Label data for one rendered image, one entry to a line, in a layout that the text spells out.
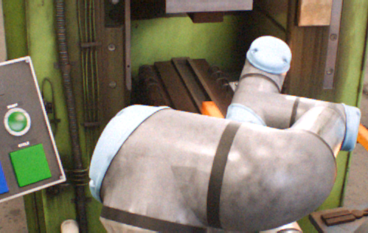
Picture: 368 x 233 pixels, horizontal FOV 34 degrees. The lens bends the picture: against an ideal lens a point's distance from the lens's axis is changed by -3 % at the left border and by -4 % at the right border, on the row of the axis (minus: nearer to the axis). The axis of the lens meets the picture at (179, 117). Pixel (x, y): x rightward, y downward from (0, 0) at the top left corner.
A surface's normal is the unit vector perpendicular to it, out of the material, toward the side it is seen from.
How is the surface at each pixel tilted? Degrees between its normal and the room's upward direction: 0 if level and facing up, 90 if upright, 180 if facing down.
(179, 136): 28
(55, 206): 90
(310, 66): 90
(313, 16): 90
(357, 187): 0
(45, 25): 90
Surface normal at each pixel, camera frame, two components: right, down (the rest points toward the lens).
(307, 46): 0.20, 0.44
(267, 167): 0.20, -0.31
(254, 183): 0.09, -0.05
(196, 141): -0.15, -0.59
